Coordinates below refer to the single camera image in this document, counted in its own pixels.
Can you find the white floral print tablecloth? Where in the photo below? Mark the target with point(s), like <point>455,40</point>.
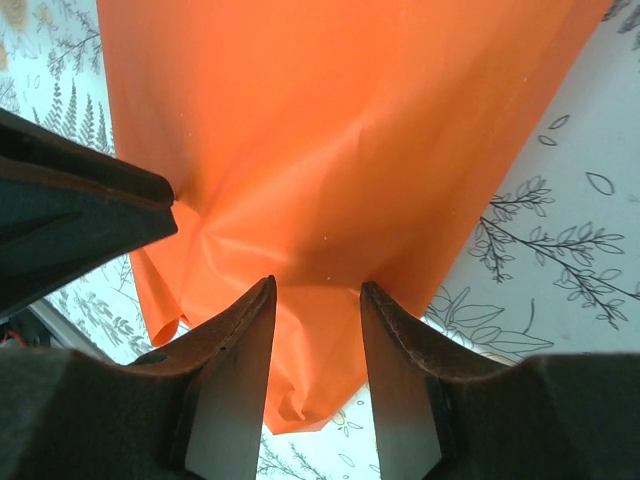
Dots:
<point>550,175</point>

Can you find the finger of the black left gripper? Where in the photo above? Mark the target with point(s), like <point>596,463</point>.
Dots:
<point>65,230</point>
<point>60,155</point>

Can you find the wide aluminium frame rail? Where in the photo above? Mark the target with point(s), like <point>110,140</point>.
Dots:
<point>65,327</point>

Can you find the orange wrapping paper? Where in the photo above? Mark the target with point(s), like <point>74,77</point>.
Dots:
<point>325,125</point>

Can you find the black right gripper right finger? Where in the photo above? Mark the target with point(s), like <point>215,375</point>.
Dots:
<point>525,425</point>

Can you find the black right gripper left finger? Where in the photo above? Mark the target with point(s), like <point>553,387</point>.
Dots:
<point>100,415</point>

